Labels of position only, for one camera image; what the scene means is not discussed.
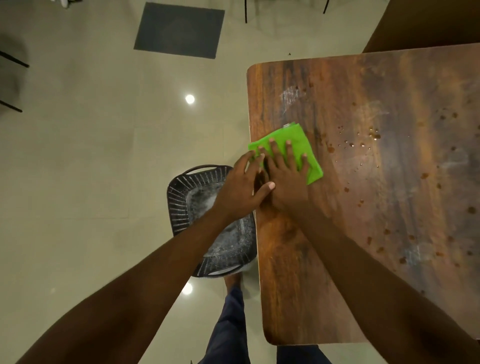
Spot person's left forearm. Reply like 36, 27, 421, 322
14, 209, 233, 364

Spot green cleaning cloth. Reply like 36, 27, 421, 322
247, 122, 325, 186

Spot person's left foot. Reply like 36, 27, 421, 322
223, 273, 243, 295

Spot white plastic stool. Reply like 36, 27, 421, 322
206, 259, 260, 278

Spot person's right forearm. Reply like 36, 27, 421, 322
290, 200, 480, 364

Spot person's left hand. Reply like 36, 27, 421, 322
211, 150, 277, 226

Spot black plastic basket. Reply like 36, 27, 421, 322
166, 164, 258, 279

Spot dark grey floor mat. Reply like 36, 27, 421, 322
133, 1, 226, 60

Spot brown upholstered chair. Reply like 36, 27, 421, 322
0, 49, 30, 113
362, 0, 480, 54

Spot wooden table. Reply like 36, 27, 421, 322
246, 42, 480, 346

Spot person's right hand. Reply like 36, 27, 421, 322
257, 137, 312, 213

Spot person's blue trousers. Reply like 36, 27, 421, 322
196, 284, 333, 364

